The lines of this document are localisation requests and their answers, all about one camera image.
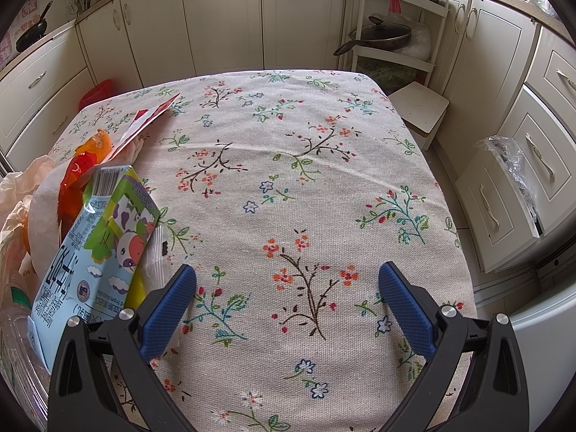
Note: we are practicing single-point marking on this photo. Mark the blue milk carton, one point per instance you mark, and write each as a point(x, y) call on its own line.
point(90, 252)

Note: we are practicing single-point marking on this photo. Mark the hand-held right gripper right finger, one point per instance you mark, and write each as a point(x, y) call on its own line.
point(405, 310)

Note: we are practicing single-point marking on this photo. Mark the white plastic wrapper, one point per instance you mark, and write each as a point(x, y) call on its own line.
point(155, 261)

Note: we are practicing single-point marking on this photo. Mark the black lidded wok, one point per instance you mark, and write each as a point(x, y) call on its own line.
point(382, 38)

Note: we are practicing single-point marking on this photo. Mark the clear plastic container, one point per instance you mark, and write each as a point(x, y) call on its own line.
point(18, 337)

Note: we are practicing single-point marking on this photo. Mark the orange peel strip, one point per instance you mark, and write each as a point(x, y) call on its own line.
point(26, 234)

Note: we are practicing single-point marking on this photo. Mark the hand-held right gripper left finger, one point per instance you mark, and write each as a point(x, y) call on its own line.
point(168, 310)

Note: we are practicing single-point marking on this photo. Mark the white paper bag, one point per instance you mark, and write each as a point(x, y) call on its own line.
point(27, 175)

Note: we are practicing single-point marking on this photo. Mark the white step stool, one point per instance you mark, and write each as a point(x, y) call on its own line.
point(420, 105)

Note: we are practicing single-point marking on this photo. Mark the white plastic bag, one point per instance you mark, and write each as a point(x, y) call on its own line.
point(420, 40)

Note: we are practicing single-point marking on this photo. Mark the orange red plastic wrapper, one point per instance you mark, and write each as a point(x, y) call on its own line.
point(74, 184)

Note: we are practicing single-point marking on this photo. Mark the large orange peel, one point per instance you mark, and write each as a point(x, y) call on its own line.
point(99, 144)

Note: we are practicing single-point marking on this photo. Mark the crinkled clear plastic bag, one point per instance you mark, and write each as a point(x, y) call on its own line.
point(513, 166)

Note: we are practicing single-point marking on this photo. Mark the floral bin with red bag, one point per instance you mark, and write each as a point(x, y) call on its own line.
point(96, 92)

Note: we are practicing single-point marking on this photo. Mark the red white snack wrapper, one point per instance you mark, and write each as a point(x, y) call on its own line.
point(144, 121)

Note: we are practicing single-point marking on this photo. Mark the cream kitchen cabinet run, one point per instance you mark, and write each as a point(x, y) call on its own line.
point(216, 18)

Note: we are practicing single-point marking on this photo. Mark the pink wall sticker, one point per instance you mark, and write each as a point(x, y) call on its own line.
point(30, 6)
point(5, 47)

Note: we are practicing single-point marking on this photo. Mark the cream cabinet with drawers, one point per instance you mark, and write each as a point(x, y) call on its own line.
point(495, 45)

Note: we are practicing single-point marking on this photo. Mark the black frying pan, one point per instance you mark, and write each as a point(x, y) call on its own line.
point(31, 31)

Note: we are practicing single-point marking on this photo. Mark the yellow snack packet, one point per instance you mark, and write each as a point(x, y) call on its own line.
point(135, 290)

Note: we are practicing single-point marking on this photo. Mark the white refrigerator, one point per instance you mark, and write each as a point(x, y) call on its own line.
point(540, 337)

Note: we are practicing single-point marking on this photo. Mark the green vegetables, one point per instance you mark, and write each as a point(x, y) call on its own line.
point(396, 74)

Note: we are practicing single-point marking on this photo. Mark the floral tablecloth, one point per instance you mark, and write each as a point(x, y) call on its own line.
point(292, 189)

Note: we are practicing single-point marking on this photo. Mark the white storage rack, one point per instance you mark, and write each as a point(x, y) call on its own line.
point(427, 2)

